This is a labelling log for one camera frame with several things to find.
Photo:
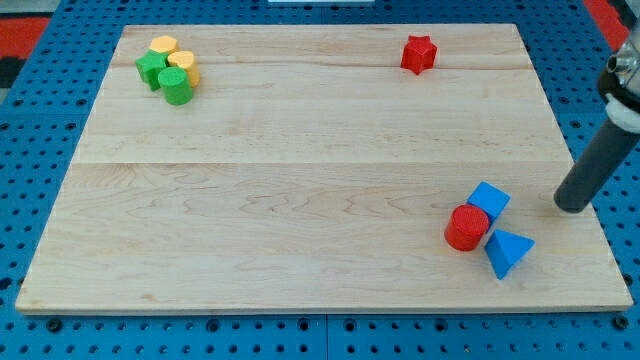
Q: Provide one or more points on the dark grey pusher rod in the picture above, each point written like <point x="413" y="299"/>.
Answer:
<point x="606" y="151"/>

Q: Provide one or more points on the wooden board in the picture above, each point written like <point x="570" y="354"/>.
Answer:
<point x="311" y="174"/>

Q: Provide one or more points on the green star block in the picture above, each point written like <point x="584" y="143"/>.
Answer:
<point x="149" y="66"/>

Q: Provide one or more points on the red cylinder block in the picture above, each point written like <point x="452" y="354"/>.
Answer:
<point x="466" y="227"/>

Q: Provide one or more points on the blue triangle block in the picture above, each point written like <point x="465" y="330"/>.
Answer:
<point x="505" y="249"/>

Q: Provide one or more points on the blue cube block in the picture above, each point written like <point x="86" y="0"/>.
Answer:
<point x="490" y="199"/>

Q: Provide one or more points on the green cylinder block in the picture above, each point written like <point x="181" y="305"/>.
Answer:
<point x="175" y="85"/>

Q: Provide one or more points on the yellow heart block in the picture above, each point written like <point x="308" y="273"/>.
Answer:
<point x="187" y="61"/>

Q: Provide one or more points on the red star block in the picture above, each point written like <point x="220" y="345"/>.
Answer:
<point x="419" y="54"/>

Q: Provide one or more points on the yellow hexagon block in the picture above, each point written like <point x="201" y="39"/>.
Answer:
<point x="164" y="44"/>

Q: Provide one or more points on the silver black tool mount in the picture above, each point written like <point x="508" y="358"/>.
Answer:
<point x="619" y="84"/>

